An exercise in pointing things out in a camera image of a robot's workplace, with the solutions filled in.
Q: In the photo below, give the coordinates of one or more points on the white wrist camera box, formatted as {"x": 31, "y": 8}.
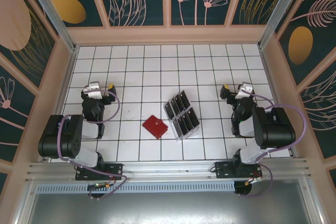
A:
{"x": 245, "y": 89}
{"x": 93, "y": 91}

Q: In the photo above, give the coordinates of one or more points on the aluminium frame post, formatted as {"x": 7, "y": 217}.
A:
{"x": 278, "y": 6}
{"x": 50, "y": 6}

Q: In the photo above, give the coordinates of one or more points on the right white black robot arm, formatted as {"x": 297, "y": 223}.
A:
{"x": 275, "y": 132}

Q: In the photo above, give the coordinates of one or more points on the grey metal panel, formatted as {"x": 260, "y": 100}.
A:
{"x": 168, "y": 208}

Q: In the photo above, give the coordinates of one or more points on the aluminium table side rail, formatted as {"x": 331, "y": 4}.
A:
{"x": 69, "y": 77}
{"x": 270, "y": 77}

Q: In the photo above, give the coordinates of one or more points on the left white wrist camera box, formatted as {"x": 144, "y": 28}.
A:
{"x": 93, "y": 91}

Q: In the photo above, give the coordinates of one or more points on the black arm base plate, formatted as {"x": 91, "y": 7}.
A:
{"x": 223, "y": 170}
{"x": 115, "y": 171}

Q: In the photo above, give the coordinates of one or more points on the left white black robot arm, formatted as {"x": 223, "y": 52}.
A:
{"x": 86, "y": 155}

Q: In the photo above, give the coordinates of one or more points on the clear acrylic card stand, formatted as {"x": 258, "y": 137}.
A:
{"x": 178, "y": 137}

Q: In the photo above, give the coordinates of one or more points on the red leather card holder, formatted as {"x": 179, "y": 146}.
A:
{"x": 155, "y": 127}

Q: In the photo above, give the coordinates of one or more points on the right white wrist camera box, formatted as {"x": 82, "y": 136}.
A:
{"x": 245, "y": 89}

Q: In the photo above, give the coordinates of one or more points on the aluminium mounting rail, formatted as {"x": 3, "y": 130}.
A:
{"x": 168, "y": 167}

